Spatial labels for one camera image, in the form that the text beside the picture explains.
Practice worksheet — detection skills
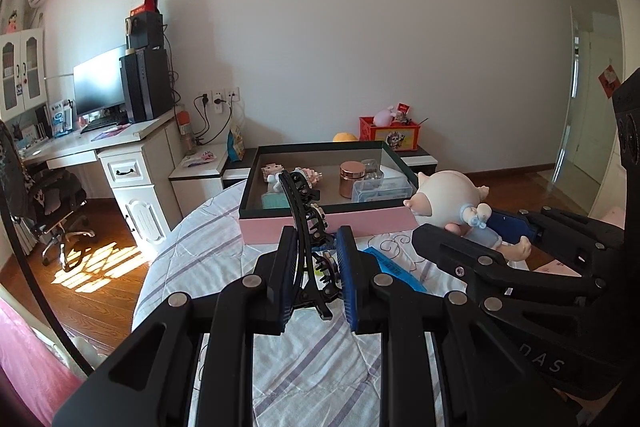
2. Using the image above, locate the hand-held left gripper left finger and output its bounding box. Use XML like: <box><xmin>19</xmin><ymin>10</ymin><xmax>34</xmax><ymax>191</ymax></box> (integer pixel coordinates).
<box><xmin>52</xmin><ymin>226</ymin><xmax>301</xmax><ymax>427</ymax></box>

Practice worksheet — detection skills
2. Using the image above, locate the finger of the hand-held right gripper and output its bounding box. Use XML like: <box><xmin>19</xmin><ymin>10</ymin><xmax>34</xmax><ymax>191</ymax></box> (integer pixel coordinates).
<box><xmin>487</xmin><ymin>206</ymin><xmax>626</xmax><ymax>273</ymax></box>
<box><xmin>412</xmin><ymin>223</ymin><xmax>512</xmax><ymax>308</ymax></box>

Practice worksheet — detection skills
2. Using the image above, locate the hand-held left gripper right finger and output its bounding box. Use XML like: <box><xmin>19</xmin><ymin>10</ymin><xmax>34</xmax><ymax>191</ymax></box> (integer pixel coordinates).
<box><xmin>335</xmin><ymin>225</ymin><xmax>568</xmax><ymax>427</ymax></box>

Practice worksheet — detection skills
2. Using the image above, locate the blue yellow paper box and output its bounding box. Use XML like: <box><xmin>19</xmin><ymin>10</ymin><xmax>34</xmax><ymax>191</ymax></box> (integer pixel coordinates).
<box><xmin>364</xmin><ymin>247</ymin><xmax>427</xmax><ymax>294</ymax></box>

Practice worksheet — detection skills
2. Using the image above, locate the baby doll with pacifier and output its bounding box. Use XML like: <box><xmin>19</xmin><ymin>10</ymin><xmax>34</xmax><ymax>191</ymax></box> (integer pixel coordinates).
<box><xmin>404</xmin><ymin>169</ymin><xmax>532</xmax><ymax>265</ymax></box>

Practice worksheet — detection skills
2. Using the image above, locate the pink storage box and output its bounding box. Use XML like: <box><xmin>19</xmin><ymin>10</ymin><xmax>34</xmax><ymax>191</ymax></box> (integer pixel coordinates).
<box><xmin>238</xmin><ymin>141</ymin><xmax>420</xmax><ymax>249</ymax></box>

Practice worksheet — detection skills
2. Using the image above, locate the black hair claw clip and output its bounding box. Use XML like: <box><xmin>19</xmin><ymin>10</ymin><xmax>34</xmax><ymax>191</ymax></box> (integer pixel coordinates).
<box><xmin>277</xmin><ymin>171</ymin><xmax>346</xmax><ymax>322</ymax></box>

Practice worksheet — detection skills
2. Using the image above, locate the rose gold metal can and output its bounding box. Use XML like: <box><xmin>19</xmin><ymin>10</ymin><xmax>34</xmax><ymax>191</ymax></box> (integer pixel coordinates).
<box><xmin>340</xmin><ymin>161</ymin><xmax>367</xmax><ymax>200</ymax></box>

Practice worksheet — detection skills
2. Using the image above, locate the colourful building block plate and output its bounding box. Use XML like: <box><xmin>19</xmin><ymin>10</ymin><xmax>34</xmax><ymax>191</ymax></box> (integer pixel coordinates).
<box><xmin>294</xmin><ymin>167</ymin><xmax>323</xmax><ymax>188</ymax></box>

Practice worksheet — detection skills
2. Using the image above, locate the bed with striped sheet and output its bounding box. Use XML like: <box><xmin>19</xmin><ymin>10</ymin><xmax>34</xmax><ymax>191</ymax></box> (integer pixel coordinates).
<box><xmin>132</xmin><ymin>187</ymin><xmax>591</xmax><ymax>427</ymax></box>

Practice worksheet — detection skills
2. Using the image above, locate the clear plastic box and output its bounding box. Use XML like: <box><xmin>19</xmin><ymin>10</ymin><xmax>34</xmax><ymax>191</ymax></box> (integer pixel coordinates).
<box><xmin>351</xmin><ymin>159</ymin><xmax>415</xmax><ymax>204</ymax></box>

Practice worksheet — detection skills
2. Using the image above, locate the white wardrobe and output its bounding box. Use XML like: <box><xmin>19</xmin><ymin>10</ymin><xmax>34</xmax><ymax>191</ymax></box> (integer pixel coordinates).
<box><xmin>587</xmin><ymin>0</ymin><xmax>640</xmax><ymax>218</ymax></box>

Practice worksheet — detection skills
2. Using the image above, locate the white door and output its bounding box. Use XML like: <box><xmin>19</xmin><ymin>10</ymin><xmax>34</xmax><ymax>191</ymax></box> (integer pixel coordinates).
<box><xmin>552</xmin><ymin>7</ymin><xmax>626</xmax><ymax>208</ymax></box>

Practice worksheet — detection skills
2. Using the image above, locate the red toy box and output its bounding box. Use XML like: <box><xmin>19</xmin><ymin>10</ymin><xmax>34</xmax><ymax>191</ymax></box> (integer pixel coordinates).
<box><xmin>359</xmin><ymin>116</ymin><xmax>421</xmax><ymax>152</ymax></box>

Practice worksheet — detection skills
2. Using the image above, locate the white nightstand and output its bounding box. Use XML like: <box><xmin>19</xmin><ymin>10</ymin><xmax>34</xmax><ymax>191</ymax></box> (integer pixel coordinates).
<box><xmin>167</xmin><ymin>146</ymin><xmax>256</xmax><ymax>214</ymax></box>

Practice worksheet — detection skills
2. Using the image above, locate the blue snack bag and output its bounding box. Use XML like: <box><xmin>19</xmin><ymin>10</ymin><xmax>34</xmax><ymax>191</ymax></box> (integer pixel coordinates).
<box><xmin>227</xmin><ymin>126</ymin><xmax>247</xmax><ymax>162</ymax></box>

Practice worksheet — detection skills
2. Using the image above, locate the pink white packet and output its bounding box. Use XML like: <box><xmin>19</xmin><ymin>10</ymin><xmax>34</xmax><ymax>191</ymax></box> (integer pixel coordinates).
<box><xmin>181</xmin><ymin>149</ymin><xmax>219</xmax><ymax>168</ymax></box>

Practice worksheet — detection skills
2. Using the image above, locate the red door decoration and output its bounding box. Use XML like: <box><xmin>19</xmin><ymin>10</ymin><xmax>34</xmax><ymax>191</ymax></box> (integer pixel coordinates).
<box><xmin>600</xmin><ymin>66</ymin><xmax>622</xmax><ymax>98</ymax></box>

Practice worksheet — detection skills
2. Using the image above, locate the orange bottle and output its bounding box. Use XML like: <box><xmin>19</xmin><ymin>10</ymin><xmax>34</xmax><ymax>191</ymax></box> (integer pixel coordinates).
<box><xmin>177</xmin><ymin>106</ymin><xmax>197</xmax><ymax>155</ymax></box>

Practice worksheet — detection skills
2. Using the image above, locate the white desk with drawers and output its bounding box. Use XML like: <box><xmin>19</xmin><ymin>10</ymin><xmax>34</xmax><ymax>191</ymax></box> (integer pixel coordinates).
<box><xmin>20</xmin><ymin>109</ymin><xmax>183</xmax><ymax>248</ymax></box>

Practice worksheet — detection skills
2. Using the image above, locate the black computer tower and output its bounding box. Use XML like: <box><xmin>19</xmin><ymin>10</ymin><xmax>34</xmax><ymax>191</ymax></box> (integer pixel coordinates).
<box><xmin>119</xmin><ymin>48</ymin><xmax>173</xmax><ymax>124</ymax></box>

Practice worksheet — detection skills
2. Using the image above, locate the black keyboard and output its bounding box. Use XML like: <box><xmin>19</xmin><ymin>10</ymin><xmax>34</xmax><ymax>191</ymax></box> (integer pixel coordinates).
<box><xmin>80</xmin><ymin>117</ymin><xmax>123</xmax><ymax>135</ymax></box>

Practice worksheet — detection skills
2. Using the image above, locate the office chair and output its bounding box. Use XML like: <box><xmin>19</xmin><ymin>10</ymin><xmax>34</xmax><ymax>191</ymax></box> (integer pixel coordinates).
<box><xmin>0</xmin><ymin>119</ymin><xmax>96</xmax><ymax>265</ymax></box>

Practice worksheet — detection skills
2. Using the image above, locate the pink blanket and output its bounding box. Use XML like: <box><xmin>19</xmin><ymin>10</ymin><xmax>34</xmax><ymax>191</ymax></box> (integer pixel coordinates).
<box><xmin>0</xmin><ymin>297</ymin><xmax>83</xmax><ymax>427</ymax></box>

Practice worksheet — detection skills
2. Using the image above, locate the white radiator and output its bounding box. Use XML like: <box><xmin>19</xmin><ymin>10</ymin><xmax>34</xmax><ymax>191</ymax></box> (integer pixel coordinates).
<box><xmin>12</xmin><ymin>217</ymin><xmax>38</xmax><ymax>253</ymax></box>

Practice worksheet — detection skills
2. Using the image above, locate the computer monitor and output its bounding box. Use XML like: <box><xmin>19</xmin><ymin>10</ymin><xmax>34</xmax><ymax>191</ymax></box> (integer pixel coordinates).
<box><xmin>72</xmin><ymin>44</ymin><xmax>128</xmax><ymax>118</ymax></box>

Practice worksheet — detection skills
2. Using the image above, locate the blue white box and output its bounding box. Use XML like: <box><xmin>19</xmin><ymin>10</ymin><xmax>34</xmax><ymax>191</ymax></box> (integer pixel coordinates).
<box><xmin>47</xmin><ymin>99</ymin><xmax>76</xmax><ymax>138</ymax></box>

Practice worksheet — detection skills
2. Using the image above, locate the black speaker box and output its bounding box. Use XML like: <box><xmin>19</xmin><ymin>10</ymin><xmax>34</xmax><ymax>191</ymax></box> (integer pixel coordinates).
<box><xmin>125</xmin><ymin>10</ymin><xmax>166</xmax><ymax>52</ymax></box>

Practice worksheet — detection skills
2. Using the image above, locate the white glass door cabinet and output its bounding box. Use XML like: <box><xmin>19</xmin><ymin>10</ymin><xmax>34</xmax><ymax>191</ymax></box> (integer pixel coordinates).
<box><xmin>0</xmin><ymin>26</ymin><xmax>49</xmax><ymax>124</ymax></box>

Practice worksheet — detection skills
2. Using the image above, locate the black power cable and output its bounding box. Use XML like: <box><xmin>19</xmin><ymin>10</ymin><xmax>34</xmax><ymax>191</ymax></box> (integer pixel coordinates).
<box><xmin>192</xmin><ymin>99</ymin><xmax>211</xmax><ymax>145</ymax></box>
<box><xmin>207</xmin><ymin>102</ymin><xmax>236</xmax><ymax>145</ymax></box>

